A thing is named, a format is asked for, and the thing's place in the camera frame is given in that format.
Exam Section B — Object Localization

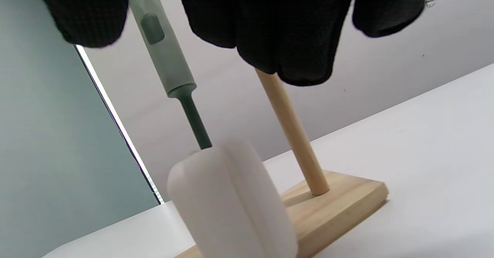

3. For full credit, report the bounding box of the wooden peg stand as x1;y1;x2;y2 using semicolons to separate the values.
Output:
176;68;389;258

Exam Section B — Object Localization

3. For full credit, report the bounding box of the person's right hand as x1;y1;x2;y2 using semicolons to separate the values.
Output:
29;0;432;87

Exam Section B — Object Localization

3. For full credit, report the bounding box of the white rounded plastic block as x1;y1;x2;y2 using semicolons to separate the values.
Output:
167;138;298;258

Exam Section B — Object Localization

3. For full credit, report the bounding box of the grey-green electric tool handle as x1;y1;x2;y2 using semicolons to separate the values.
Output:
124;0;213;151

